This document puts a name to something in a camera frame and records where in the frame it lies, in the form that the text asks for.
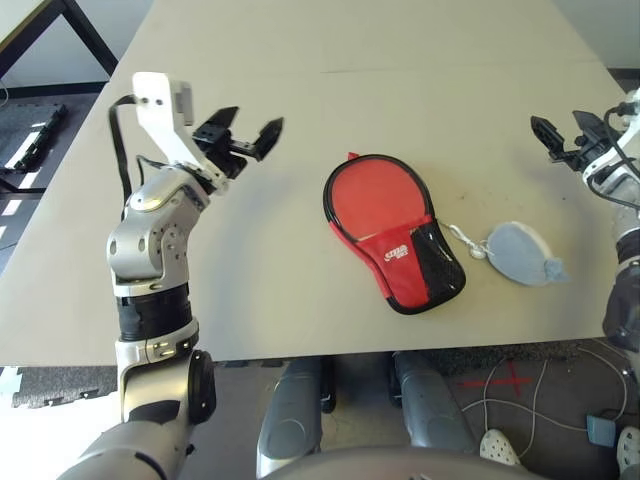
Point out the blue grey foot pedal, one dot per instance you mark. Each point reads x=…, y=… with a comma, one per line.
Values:
x=601, y=430

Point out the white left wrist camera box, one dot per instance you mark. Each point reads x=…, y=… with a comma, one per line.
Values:
x=155, y=100

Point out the grey robot left leg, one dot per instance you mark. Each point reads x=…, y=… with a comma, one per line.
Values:
x=292, y=415

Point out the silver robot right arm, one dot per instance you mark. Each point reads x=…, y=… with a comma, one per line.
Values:
x=625, y=300

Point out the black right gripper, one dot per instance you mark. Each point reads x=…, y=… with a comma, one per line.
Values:
x=585, y=157

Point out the grey robot leg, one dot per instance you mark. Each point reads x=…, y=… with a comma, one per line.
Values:
x=292, y=415
x=430, y=405

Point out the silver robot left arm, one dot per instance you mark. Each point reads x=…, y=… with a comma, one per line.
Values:
x=150, y=240

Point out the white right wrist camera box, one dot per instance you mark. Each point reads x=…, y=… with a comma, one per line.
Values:
x=612, y=167

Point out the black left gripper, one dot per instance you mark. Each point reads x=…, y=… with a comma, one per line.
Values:
x=225, y=155

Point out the side table with black frame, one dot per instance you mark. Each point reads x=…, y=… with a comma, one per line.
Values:
x=25, y=20

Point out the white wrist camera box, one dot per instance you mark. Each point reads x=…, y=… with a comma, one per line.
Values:
x=155, y=100
x=612, y=167

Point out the red black paddle case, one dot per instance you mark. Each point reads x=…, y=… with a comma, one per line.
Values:
x=405, y=280

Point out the speckled black rubber mat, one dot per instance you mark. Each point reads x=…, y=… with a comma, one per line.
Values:
x=500, y=356
x=55, y=387

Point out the grey robot right leg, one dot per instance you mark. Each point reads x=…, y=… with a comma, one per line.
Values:
x=430, y=405

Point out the grey robot torso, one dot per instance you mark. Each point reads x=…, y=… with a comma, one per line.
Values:
x=395, y=467

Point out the grey plush zipper charm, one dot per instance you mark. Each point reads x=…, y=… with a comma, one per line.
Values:
x=515, y=250

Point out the white perforated clog shoe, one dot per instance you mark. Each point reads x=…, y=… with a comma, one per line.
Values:
x=631, y=450
x=497, y=447

